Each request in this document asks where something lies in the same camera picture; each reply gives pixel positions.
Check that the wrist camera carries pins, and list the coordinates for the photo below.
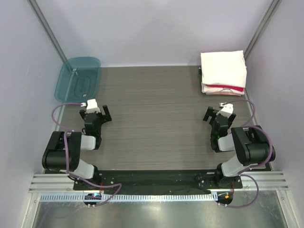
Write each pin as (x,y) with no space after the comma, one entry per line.
(91,106)
(226,109)

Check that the teal plastic bin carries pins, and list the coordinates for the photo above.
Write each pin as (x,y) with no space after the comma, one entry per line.
(78,80)

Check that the folded pink t-shirt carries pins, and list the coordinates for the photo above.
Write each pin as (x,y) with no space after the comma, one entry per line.
(240,89)

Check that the white t-shirt red print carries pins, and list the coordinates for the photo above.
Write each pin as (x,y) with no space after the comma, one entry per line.
(224,68)

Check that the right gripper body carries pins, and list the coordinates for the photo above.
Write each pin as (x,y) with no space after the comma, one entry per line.
(212,134)

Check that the folded white t-shirt stack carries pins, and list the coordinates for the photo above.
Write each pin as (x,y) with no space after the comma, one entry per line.
(219,91)

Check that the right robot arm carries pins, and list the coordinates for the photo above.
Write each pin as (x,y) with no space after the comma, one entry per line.
(251,145)

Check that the white slotted cable duct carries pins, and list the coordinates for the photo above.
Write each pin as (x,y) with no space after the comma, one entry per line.
(94,197)

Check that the aluminium rail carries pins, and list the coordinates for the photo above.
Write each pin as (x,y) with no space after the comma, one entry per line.
(268,180)

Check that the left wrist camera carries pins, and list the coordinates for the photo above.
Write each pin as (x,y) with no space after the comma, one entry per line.
(91,106)

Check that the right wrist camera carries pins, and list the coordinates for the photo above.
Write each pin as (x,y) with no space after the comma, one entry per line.
(226,109)

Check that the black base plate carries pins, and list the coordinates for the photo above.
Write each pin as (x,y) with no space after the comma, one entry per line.
(168,180)

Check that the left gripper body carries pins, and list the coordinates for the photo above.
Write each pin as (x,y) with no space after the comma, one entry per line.
(99,128)

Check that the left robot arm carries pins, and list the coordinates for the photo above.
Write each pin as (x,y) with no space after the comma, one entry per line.
(63,149)

